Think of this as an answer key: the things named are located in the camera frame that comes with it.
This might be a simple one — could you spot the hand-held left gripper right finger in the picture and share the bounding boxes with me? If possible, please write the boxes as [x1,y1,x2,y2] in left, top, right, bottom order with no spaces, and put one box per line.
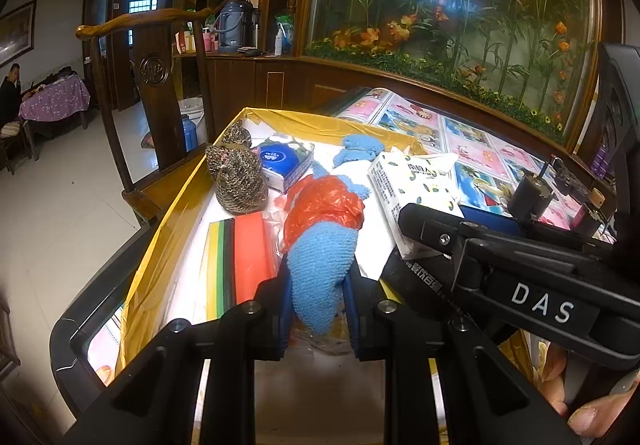
[345,275,578,445]

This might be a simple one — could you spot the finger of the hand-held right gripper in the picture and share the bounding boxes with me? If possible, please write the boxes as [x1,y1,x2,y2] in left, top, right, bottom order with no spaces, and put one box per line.
[459,205,616,254]
[397,202,482,295]

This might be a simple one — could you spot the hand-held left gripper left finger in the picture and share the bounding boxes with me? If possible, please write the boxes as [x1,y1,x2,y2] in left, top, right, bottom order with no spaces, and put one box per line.
[60,270,293,445]

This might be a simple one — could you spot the white patterned tissue pack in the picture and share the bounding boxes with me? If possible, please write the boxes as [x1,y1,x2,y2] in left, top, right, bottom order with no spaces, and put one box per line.
[367,152,466,261]

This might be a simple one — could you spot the blue knit towel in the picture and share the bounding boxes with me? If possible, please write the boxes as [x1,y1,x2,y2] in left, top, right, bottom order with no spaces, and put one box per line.
[285,222,361,337]

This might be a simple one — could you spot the striped coloured sheet pack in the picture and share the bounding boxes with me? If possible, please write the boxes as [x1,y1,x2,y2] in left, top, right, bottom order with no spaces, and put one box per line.
[200,215,281,321]

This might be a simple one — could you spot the red plastic bag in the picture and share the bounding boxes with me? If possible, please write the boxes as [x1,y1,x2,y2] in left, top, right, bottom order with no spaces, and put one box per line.
[280,175,366,253]

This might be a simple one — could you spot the gold-rimmed white box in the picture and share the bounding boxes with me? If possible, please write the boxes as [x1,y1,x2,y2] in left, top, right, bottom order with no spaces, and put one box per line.
[114,107,538,445]

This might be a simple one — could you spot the person's right hand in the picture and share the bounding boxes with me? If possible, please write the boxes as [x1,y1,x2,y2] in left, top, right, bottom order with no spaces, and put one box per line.
[542,340,640,438]

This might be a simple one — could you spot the black clamp device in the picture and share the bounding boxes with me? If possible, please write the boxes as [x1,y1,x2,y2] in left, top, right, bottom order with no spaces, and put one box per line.
[550,156,576,196]

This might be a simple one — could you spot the red small block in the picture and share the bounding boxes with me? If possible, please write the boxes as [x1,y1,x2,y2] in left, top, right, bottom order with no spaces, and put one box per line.
[572,205,596,232]

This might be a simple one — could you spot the blue knit cloth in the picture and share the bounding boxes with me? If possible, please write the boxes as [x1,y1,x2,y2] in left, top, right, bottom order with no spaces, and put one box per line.
[332,134,386,166]

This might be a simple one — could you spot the cluster of purple bottles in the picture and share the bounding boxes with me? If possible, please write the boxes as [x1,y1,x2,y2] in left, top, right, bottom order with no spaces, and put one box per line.
[590,130,616,176]

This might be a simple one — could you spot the blue tissue pack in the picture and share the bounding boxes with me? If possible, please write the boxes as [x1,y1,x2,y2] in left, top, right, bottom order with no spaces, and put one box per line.
[257,137,316,193]

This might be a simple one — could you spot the glass flower display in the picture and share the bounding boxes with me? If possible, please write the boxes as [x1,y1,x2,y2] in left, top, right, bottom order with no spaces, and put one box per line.
[305,0,603,146]

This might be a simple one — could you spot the blue water bottle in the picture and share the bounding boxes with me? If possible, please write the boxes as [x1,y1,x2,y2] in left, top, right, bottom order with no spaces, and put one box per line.
[181,115,197,153]

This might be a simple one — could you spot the dark wooden cabinet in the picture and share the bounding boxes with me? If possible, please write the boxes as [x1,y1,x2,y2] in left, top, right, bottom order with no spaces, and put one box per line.
[82,0,626,166]

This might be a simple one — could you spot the white plastic bucket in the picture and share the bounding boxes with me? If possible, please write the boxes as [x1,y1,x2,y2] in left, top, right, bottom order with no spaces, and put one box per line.
[177,97,207,150]

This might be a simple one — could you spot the white spray bottle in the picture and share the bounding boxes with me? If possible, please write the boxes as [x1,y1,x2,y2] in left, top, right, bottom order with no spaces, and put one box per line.
[272,15,296,56]

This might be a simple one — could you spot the blue-grey thermos jug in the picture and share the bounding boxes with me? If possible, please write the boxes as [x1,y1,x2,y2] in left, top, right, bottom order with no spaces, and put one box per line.
[217,0,256,53]

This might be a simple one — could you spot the carved wooden chair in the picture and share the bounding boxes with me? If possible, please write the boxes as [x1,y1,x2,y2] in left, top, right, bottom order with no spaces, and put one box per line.
[75,7,221,226]

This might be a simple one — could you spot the pink plastic jars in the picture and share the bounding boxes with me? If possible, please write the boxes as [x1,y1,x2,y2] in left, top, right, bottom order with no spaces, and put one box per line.
[175,27,218,54]

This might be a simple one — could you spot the purple cloth covered table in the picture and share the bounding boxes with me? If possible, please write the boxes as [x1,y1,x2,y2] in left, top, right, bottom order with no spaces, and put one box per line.
[19,75,91,130]

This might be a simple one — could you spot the small wooden chair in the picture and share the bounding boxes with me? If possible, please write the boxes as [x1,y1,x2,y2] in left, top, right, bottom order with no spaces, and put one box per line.
[0,120,28,176]

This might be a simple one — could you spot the framed wall picture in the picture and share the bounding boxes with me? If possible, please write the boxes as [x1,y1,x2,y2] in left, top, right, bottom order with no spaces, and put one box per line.
[0,0,38,68]

